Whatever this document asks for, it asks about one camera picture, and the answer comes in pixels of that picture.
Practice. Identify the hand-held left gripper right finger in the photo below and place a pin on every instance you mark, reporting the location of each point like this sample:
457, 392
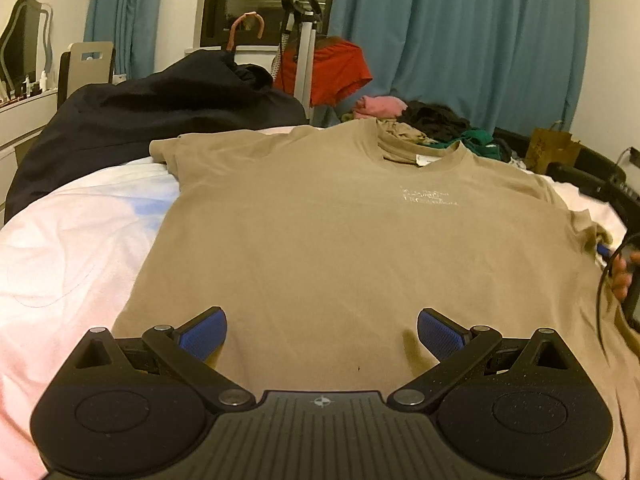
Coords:
440, 334

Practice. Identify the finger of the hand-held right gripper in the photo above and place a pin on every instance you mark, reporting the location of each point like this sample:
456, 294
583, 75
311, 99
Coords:
604, 249

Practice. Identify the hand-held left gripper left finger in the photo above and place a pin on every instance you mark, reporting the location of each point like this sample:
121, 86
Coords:
202, 334

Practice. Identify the tan t-shirt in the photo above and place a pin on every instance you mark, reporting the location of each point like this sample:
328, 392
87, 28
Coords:
325, 240

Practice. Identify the black clothes pile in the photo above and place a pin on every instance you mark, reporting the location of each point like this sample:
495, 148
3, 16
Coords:
435, 119

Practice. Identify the person's right hand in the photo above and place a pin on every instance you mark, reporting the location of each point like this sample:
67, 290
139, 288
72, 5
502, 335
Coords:
623, 276

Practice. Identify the brown paper bag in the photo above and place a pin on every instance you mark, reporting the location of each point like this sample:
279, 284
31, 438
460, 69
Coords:
550, 147

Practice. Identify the green garment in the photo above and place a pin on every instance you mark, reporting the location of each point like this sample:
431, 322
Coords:
477, 141

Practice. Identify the olive crumpled garment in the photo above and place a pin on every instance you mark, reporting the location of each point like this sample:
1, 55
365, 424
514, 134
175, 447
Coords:
405, 132

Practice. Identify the black garment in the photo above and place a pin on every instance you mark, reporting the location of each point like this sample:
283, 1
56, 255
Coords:
150, 110

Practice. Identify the pink garment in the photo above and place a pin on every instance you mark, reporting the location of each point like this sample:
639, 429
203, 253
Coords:
380, 106

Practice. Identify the wide blue curtain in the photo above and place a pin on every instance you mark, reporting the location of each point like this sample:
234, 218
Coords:
465, 45

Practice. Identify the white dresser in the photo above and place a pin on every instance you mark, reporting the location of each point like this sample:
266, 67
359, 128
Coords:
25, 120

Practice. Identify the red garment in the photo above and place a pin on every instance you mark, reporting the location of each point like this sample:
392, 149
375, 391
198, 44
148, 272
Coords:
340, 67

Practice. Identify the beige chair back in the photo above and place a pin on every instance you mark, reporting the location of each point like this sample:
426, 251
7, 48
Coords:
87, 67

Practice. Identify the silver metal stand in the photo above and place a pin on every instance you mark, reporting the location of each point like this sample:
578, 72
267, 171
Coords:
303, 50

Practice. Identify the narrow blue curtain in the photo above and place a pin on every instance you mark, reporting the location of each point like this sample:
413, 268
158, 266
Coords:
125, 15

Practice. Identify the dark framed window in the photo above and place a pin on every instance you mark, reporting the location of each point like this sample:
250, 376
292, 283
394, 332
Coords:
260, 0

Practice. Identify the ornate framed mirror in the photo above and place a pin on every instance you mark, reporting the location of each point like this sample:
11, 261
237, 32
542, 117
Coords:
22, 45

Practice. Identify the black bed frame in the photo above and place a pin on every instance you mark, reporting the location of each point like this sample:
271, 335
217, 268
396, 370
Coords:
597, 180

